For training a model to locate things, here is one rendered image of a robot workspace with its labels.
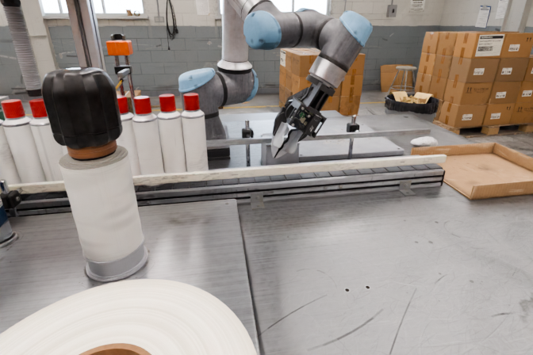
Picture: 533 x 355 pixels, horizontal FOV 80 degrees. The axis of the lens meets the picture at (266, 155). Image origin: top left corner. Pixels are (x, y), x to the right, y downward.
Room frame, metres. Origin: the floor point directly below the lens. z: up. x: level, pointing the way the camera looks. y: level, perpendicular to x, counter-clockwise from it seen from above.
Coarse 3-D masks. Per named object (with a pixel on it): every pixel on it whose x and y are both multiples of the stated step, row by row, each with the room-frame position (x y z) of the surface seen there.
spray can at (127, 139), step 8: (120, 96) 0.69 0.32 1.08; (120, 104) 0.67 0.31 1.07; (120, 112) 0.66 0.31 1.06; (128, 112) 0.69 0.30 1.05; (128, 120) 0.67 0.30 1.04; (128, 128) 0.66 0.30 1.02; (120, 136) 0.66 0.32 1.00; (128, 136) 0.66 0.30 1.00; (120, 144) 0.66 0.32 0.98; (128, 144) 0.66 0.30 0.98; (128, 152) 0.66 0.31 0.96; (136, 152) 0.67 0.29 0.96; (136, 160) 0.67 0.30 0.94; (136, 168) 0.67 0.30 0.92
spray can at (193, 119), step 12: (192, 96) 0.69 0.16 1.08; (192, 108) 0.69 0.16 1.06; (192, 120) 0.68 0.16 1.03; (204, 120) 0.70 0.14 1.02; (192, 132) 0.68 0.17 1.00; (204, 132) 0.70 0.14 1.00; (192, 144) 0.68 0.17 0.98; (204, 144) 0.70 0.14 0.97; (192, 156) 0.68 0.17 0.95; (204, 156) 0.69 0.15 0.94; (192, 168) 0.68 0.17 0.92; (204, 168) 0.69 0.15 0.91
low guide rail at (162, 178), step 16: (368, 160) 0.73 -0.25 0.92; (384, 160) 0.73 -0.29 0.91; (400, 160) 0.74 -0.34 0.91; (416, 160) 0.75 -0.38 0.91; (432, 160) 0.75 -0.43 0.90; (144, 176) 0.64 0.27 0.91; (160, 176) 0.64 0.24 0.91; (176, 176) 0.65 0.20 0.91; (192, 176) 0.65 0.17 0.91; (208, 176) 0.66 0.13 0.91; (224, 176) 0.66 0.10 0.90; (240, 176) 0.67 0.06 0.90; (256, 176) 0.68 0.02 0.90; (0, 192) 0.59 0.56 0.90; (32, 192) 0.60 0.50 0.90
